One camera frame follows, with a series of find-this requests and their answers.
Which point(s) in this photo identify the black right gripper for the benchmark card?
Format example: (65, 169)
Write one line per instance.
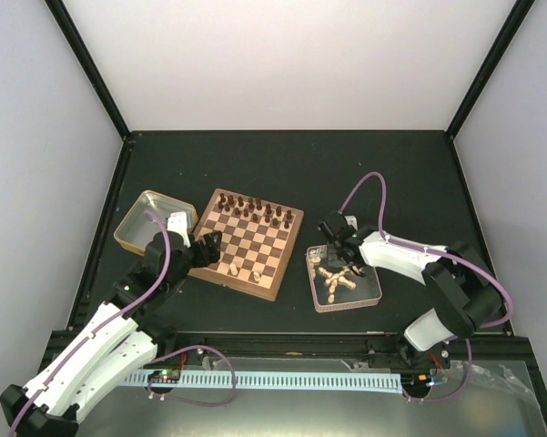
(349, 264)

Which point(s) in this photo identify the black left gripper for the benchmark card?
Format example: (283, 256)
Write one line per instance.
(204, 259)

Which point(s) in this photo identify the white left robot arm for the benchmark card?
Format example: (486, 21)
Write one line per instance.
(124, 334)

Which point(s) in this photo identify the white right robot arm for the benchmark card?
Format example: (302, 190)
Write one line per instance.
(464, 295)

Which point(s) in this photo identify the light pieces pile in tray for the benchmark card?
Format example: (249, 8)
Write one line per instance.
(319, 275)

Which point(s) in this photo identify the left controller board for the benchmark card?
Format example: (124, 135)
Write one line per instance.
(164, 376)

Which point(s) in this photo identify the controller board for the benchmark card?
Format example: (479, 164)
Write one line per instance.
(164, 376)
(422, 380)

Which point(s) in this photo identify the right controller board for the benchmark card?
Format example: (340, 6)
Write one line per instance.
(422, 380)

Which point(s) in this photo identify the wooden chessboard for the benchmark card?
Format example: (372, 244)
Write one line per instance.
(251, 246)

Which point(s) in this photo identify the pink plastic tray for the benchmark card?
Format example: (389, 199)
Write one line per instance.
(368, 292)

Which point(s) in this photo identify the yellow metal tin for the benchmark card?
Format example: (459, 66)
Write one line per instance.
(136, 230)

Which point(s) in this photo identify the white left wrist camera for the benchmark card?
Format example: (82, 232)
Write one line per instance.
(177, 223)

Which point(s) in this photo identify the black front rail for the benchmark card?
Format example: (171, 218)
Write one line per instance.
(293, 344)

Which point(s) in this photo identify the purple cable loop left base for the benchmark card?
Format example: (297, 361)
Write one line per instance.
(194, 379)

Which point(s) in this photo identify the white slotted cable duct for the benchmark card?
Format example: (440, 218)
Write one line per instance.
(289, 381)

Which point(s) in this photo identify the black frame post left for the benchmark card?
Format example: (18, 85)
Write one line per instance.
(67, 26)

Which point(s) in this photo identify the black frame post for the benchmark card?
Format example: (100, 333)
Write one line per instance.
(67, 26)
(499, 46)

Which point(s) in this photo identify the black frame post right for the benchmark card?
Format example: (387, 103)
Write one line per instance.
(499, 46)

